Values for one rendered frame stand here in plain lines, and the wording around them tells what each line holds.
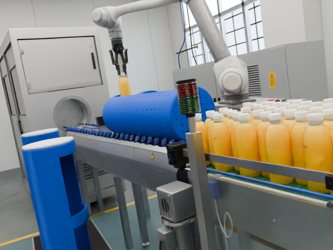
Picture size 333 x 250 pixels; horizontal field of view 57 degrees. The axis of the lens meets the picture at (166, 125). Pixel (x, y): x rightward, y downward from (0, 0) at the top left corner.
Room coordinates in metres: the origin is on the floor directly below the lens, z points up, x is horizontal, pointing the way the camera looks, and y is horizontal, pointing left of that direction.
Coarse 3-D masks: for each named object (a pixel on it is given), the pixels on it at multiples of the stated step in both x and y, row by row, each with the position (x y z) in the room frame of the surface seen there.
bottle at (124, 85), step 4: (120, 76) 2.14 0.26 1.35; (124, 76) 2.15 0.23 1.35; (120, 80) 2.12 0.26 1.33; (124, 80) 2.12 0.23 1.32; (120, 84) 2.12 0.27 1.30; (124, 84) 2.12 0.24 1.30; (128, 84) 2.14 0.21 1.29; (120, 88) 2.13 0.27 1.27; (124, 88) 2.12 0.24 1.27; (128, 88) 2.13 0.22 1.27; (120, 92) 2.13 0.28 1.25; (124, 92) 2.12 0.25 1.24; (128, 92) 2.13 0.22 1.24
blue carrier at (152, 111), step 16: (128, 96) 1.94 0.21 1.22; (144, 96) 1.74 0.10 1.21; (160, 96) 1.58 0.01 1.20; (176, 96) 1.46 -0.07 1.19; (208, 96) 1.56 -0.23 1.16; (112, 112) 2.02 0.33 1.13; (128, 112) 1.81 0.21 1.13; (144, 112) 1.65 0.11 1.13; (160, 112) 1.51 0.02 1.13; (176, 112) 1.45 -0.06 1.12; (112, 128) 2.10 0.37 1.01; (128, 128) 1.87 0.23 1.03; (144, 128) 1.69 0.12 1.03; (160, 128) 1.54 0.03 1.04; (176, 128) 1.44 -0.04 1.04
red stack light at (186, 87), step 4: (180, 84) 0.91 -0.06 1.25; (184, 84) 0.90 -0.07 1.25; (188, 84) 0.90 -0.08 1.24; (192, 84) 0.90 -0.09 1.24; (196, 84) 0.92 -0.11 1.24; (176, 88) 0.93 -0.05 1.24; (180, 88) 0.91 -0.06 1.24; (184, 88) 0.90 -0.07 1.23; (188, 88) 0.90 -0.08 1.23; (192, 88) 0.90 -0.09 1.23; (196, 88) 0.92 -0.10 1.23; (180, 92) 0.91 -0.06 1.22; (184, 92) 0.90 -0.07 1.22; (188, 92) 0.90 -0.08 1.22; (192, 92) 0.90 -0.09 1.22; (196, 92) 0.91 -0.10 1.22; (180, 96) 0.91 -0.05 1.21; (184, 96) 0.90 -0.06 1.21; (188, 96) 0.90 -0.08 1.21
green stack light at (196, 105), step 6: (192, 96) 0.90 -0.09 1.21; (198, 96) 0.92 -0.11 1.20; (180, 102) 0.91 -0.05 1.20; (186, 102) 0.90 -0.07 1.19; (192, 102) 0.90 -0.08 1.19; (198, 102) 0.91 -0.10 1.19; (180, 108) 0.92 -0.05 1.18; (186, 108) 0.90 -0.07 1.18; (192, 108) 0.90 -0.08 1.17; (198, 108) 0.91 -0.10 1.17; (180, 114) 0.93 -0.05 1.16
